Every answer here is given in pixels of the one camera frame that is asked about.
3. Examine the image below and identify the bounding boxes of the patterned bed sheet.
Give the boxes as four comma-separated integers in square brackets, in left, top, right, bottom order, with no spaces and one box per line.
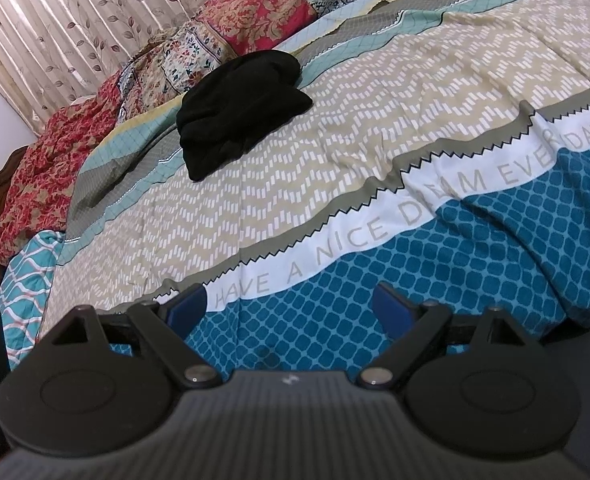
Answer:
[5,0,590,361]

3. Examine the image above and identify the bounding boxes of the red floral quilt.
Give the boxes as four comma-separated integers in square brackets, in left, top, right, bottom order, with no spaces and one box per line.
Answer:
[0,0,318,266]

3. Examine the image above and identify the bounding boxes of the teal wavy patterned cloth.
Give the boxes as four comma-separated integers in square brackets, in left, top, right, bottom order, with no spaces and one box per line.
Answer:
[0,230,68,361]

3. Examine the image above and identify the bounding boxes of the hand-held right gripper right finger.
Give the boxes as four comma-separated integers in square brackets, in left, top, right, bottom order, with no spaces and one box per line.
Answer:
[357,282,542,388]

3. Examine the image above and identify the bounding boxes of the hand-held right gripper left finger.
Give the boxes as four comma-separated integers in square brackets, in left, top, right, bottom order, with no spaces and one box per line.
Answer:
[39,283,222,388]

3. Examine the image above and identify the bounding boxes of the black pants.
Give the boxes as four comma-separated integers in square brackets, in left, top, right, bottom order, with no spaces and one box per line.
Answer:
[176,50,314,182]

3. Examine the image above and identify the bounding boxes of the leaf print curtain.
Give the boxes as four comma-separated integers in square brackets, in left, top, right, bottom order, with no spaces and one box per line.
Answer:
[0,0,296,136]

